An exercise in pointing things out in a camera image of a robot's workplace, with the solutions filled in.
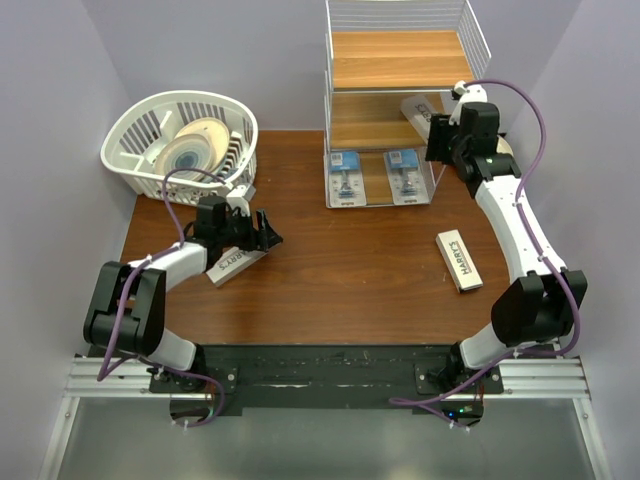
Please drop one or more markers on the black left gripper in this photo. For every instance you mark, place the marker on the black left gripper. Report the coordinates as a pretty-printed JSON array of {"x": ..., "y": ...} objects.
[{"x": 261, "y": 239}]

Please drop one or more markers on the white plastic dish basket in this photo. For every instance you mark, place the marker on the white plastic dish basket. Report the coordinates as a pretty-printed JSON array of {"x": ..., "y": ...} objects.
[{"x": 133, "y": 144}]

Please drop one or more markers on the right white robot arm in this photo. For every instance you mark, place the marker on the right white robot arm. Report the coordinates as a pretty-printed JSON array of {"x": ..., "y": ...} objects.
[{"x": 543, "y": 298}]

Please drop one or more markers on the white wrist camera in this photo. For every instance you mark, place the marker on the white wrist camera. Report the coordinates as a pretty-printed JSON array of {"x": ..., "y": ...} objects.
[
  {"x": 466, "y": 94},
  {"x": 239, "y": 198}
]

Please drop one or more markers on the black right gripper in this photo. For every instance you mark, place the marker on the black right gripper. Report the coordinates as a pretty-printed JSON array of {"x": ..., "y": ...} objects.
[{"x": 440, "y": 130}]

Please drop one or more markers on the beige blue patterned plate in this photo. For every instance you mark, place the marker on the beige blue patterned plate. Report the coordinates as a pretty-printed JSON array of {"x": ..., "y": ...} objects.
[{"x": 190, "y": 154}]

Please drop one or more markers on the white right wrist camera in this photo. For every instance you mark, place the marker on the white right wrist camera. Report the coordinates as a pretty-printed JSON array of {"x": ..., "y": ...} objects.
[{"x": 466, "y": 94}]

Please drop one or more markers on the plain beige plate in basket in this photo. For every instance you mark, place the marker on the plain beige plate in basket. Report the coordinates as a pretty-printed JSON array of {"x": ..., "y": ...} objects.
[{"x": 215, "y": 131}]

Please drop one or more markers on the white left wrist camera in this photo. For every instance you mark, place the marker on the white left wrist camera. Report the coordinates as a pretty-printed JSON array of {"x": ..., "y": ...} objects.
[{"x": 239, "y": 198}]

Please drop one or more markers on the blue razor blister pack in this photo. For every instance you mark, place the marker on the blue razor blister pack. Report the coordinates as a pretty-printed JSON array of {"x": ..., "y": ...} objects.
[
  {"x": 405, "y": 177},
  {"x": 345, "y": 180}
]

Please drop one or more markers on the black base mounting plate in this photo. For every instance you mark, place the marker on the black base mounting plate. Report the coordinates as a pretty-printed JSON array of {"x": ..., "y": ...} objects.
[{"x": 326, "y": 376}]

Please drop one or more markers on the cream round plate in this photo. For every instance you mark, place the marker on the cream round plate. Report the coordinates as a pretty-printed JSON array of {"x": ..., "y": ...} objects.
[{"x": 504, "y": 152}]

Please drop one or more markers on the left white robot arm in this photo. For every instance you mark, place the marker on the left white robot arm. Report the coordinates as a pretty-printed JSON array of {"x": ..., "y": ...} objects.
[{"x": 127, "y": 309}]

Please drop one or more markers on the white wire wooden shelf rack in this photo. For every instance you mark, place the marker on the white wire wooden shelf rack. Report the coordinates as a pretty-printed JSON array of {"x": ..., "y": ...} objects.
[{"x": 377, "y": 54}]

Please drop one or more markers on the white Harry's box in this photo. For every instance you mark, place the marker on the white Harry's box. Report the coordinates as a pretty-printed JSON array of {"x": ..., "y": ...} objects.
[
  {"x": 458, "y": 260},
  {"x": 421, "y": 109},
  {"x": 233, "y": 262}
]

